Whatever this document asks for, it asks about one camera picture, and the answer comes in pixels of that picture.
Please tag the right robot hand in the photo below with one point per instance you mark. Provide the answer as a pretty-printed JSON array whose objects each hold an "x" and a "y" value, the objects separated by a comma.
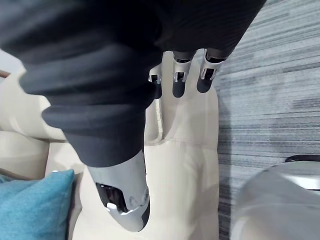
[{"x": 82, "y": 75}]

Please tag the cream leather sofa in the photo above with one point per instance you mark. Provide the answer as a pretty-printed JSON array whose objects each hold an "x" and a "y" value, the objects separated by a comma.
[{"x": 182, "y": 162}]

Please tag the teal cushion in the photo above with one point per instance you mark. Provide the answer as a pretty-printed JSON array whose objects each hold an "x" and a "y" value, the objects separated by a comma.
[{"x": 32, "y": 207}]

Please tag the silver robot leg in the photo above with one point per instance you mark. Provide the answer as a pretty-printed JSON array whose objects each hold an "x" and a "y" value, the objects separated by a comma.
[{"x": 275, "y": 200}]

